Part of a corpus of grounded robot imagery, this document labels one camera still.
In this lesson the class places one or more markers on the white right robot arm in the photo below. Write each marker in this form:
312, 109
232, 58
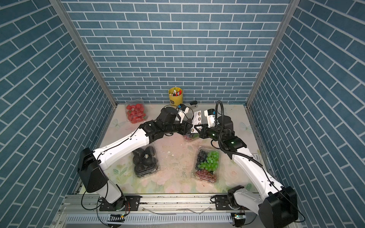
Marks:
276, 205

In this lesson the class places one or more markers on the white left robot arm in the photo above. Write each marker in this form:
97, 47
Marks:
93, 163

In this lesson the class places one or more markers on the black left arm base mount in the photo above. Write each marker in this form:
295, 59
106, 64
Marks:
126, 203

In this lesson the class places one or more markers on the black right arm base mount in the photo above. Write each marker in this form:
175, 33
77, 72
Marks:
225, 202

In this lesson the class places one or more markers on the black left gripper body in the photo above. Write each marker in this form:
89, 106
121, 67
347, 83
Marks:
175, 127

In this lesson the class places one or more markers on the clear box of avocados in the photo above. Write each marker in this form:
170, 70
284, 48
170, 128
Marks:
145, 161

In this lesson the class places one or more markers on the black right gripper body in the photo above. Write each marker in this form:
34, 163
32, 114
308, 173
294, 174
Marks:
213, 133

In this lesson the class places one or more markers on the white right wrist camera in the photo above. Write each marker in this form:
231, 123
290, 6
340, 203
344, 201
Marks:
210, 115

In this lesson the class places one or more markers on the white label strip on table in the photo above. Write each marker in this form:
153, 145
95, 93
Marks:
256, 157

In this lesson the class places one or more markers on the yellow pen cup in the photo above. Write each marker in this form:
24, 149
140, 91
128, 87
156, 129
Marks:
175, 96

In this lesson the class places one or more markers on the aluminium corner post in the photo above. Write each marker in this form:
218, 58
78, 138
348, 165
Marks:
276, 41
70, 27

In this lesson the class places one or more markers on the aluminium front rail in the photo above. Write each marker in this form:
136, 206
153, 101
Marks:
172, 203

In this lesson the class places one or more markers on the clear box of strawberries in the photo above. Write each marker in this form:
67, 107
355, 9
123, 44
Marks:
136, 111

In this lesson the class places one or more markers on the aluminium corner post left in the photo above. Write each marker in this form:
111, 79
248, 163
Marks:
70, 27

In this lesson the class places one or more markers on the white fruit sticker sheet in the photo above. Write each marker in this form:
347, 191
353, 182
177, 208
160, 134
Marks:
197, 120

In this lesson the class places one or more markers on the clear box of blueberries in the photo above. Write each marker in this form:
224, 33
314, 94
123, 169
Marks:
190, 137

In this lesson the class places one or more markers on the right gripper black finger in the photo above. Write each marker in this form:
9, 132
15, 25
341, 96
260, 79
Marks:
199, 133
198, 126

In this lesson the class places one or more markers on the clear box of mixed grapes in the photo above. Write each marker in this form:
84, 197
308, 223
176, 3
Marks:
207, 165

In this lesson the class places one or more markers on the aluminium corner post right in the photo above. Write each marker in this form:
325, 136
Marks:
276, 41

